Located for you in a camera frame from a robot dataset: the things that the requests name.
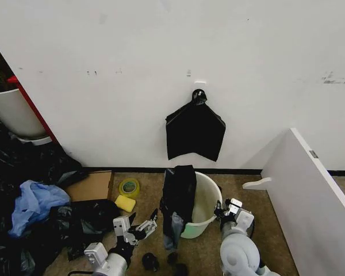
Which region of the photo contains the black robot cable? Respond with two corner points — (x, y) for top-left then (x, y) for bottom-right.
(67, 269), (96, 276)

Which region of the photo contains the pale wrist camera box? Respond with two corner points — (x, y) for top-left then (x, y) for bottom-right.
(228, 198), (244, 215)
(112, 216), (131, 236)

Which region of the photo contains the brown cardboard box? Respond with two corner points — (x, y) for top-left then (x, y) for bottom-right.
(63, 170), (115, 202)

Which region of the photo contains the white curved bracket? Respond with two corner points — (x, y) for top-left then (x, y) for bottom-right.
(241, 177), (273, 191)

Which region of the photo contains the small white trash bin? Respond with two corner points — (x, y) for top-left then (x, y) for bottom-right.
(164, 171), (223, 240)

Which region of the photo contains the yellow tape roll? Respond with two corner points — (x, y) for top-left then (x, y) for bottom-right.
(118, 178), (142, 200)

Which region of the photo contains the pile of black garbage bags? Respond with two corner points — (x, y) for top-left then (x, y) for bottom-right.
(0, 122), (122, 276)

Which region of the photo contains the black garbage bag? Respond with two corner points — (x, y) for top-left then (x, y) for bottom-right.
(159, 164), (198, 251)

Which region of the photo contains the yellow sponge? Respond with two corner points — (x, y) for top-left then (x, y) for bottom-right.
(114, 194), (137, 213)

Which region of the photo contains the white board panel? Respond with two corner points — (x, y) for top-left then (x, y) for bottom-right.
(259, 127), (345, 276)

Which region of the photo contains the folded black bag with knot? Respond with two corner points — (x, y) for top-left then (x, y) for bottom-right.
(164, 89), (228, 162)

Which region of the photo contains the large white bin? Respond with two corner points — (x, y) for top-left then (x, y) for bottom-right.
(0, 70), (53, 145)

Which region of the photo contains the red frame bar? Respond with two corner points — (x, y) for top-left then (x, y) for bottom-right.
(6, 75), (60, 145)

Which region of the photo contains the blue plastic bag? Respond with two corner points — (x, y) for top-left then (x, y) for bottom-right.
(7, 179), (72, 239)

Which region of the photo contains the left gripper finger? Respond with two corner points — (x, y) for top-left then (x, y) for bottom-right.
(131, 208), (159, 242)
(127, 212), (137, 234)

